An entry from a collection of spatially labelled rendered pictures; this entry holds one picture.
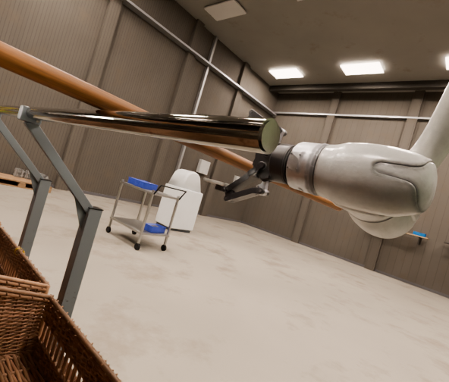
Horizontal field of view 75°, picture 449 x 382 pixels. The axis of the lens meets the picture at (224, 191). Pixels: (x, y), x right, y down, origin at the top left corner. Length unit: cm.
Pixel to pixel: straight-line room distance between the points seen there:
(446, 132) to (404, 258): 1065
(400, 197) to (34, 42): 841
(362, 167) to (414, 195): 7
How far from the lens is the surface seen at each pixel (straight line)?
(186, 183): 646
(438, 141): 65
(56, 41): 873
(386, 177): 45
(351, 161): 47
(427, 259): 1118
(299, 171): 51
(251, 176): 60
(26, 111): 87
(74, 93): 50
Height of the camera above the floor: 110
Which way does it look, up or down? level
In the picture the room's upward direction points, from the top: 16 degrees clockwise
